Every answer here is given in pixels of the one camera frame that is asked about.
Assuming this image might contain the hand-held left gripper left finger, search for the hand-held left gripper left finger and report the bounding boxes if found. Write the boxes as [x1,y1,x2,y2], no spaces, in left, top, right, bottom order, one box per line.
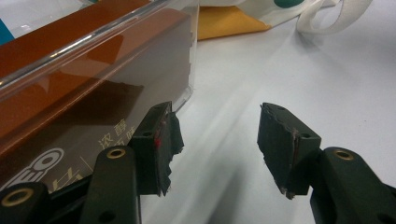
[78,101,185,224]

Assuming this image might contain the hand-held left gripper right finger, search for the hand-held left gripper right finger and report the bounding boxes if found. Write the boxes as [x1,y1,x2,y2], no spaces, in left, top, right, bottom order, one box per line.
[256,102,396,224]

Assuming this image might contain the brown box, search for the brown box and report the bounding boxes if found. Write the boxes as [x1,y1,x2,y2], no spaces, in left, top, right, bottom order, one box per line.
[0,0,194,190]

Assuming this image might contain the clear plastic container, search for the clear plastic container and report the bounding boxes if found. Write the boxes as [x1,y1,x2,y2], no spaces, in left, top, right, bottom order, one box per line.
[0,0,200,194]

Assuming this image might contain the white tote bag coloured blobs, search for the white tote bag coloured blobs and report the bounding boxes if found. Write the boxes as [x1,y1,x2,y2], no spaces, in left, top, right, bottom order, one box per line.
[196,0,375,41]

